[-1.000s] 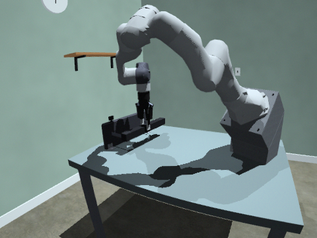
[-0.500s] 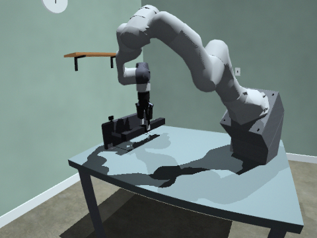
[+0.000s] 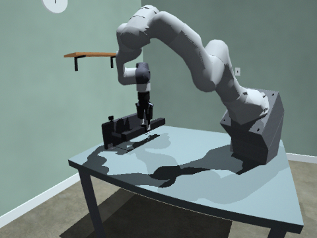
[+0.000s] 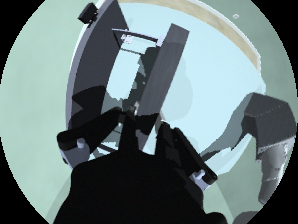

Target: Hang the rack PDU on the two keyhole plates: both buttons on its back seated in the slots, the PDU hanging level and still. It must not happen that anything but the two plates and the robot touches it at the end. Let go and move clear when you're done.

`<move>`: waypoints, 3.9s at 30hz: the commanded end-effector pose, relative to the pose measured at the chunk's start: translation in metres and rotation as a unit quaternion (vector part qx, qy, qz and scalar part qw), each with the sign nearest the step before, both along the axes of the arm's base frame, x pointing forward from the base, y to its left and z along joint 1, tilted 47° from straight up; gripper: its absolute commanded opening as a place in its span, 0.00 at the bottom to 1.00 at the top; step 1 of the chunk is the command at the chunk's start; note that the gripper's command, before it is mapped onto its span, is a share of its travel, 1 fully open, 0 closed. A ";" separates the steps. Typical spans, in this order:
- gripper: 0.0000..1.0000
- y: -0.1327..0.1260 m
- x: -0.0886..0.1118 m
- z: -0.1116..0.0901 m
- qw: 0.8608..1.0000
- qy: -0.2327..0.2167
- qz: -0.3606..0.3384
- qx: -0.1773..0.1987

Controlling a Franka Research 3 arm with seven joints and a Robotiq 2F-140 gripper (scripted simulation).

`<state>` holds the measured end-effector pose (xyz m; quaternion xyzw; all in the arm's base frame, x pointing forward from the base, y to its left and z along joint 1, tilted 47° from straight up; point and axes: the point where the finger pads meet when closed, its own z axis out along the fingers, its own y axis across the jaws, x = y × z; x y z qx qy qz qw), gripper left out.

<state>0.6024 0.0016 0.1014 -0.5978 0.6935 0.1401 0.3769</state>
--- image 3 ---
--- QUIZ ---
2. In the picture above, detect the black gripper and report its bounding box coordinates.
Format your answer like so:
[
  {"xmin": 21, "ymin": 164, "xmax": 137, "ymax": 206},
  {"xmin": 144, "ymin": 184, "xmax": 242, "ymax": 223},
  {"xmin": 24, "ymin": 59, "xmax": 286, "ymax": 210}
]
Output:
[{"xmin": 135, "ymin": 92, "xmax": 153, "ymax": 130}]

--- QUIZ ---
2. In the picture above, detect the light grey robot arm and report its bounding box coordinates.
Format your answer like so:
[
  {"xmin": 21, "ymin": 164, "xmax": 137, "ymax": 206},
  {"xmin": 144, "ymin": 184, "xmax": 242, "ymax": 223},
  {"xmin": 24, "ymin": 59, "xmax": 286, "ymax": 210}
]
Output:
[{"xmin": 116, "ymin": 5, "xmax": 269, "ymax": 125}]

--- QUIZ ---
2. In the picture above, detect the dark grey rectangular bar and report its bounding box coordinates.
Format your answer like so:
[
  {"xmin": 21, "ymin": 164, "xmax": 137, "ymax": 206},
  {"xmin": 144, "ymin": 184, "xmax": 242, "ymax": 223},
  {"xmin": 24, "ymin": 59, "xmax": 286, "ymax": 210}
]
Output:
[{"xmin": 121, "ymin": 118, "xmax": 165, "ymax": 141}]

